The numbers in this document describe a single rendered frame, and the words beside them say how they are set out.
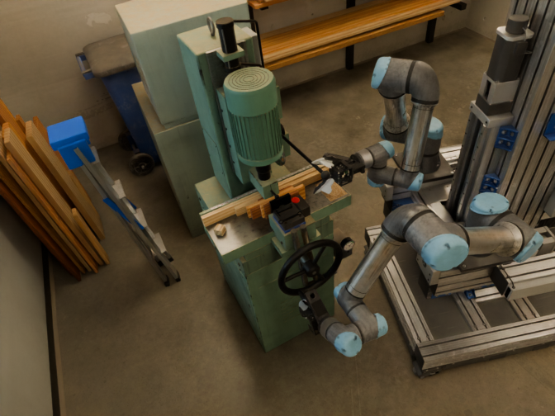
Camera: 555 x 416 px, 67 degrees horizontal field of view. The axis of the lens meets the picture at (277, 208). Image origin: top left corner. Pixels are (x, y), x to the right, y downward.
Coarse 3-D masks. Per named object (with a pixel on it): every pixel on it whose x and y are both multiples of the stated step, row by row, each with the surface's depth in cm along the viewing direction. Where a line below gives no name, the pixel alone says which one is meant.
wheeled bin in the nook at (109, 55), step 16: (96, 48) 298; (112, 48) 293; (128, 48) 290; (80, 64) 291; (96, 64) 281; (112, 64) 279; (128, 64) 280; (112, 80) 285; (128, 80) 290; (112, 96) 293; (128, 96) 297; (128, 112) 306; (128, 128) 315; (144, 128) 320; (128, 144) 365; (144, 144) 330; (144, 160) 335
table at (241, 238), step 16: (320, 192) 180; (320, 208) 174; (336, 208) 178; (224, 224) 173; (240, 224) 172; (256, 224) 171; (224, 240) 167; (240, 240) 166; (256, 240) 166; (272, 240) 168; (224, 256) 162; (240, 256) 167
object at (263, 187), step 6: (252, 168) 175; (252, 174) 172; (252, 180) 176; (258, 180) 169; (270, 180) 169; (276, 180) 168; (258, 186) 171; (264, 186) 167; (270, 186) 168; (276, 186) 169; (264, 192) 168; (270, 192) 170; (276, 192) 171; (264, 198) 170
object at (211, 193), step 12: (276, 168) 210; (216, 180) 208; (204, 192) 203; (216, 192) 202; (204, 204) 202; (216, 204) 196; (324, 228) 182; (276, 252) 176; (240, 264) 174; (252, 264) 174; (264, 264) 178
